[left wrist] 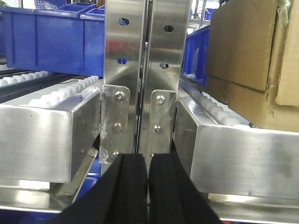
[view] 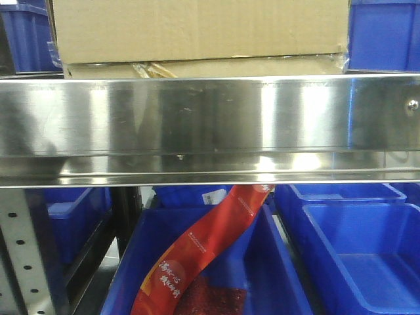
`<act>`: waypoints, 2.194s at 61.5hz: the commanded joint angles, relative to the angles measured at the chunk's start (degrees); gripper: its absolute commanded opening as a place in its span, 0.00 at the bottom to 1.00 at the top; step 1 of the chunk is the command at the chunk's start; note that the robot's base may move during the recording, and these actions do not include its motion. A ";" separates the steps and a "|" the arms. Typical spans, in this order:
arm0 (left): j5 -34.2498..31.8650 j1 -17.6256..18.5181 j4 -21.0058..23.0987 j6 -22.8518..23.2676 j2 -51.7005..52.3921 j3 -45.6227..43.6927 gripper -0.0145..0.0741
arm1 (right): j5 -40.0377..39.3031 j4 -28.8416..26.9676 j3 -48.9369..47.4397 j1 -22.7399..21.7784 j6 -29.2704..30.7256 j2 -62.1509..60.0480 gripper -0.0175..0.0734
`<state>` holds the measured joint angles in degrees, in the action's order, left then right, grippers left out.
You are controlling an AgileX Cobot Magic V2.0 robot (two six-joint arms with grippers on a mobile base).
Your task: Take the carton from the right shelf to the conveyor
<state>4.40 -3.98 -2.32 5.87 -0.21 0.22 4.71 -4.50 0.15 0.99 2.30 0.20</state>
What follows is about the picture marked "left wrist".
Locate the right steel shelf beam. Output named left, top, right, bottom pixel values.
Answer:
left=174, top=96, right=299, bottom=199

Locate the blue bin behind carton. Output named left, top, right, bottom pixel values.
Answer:
left=183, top=25, right=210, bottom=86

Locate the steel upright post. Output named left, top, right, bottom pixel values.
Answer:
left=138, top=0, right=192, bottom=158
left=99, top=0, right=148, bottom=164

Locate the white roller track far left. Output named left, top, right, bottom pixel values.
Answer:
left=0, top=71, right=53, bottom=88

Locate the right steel upright post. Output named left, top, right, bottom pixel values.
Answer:
left=138, top=0, right=192, bottom=158

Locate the left steel upright post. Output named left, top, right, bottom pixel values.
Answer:
left=99, top=0, right=148, bottom=164

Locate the white roller track right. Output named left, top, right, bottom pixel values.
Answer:
left=191, top=91, right=241, bottom=126

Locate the brown cardboard carton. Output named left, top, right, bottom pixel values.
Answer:
left=205, top=0, right=299, bottom=132

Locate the white roller track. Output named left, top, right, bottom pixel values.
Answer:
left=27, top=76, right=100, bottom=108
left=191, top=91, right=241, bottom=126
left=0, top=71, right=53, bottom=88

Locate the large blue plastic bin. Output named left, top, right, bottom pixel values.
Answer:
left=0, top=2, right=105, bottom=77

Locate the left steel shelf beam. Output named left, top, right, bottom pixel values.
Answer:
left=0, top=84, right=101, bottom=183

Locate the steel shelf beam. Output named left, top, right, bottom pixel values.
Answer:
left=174, top=96, right=299, bottom=199
left=0, top=84, right=101, bottom=183

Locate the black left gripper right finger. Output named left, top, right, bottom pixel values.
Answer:
left=149, top=154, right=222, bottom=224

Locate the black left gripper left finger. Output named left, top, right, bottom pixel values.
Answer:
left=48, top=154, right=148, bottom=224

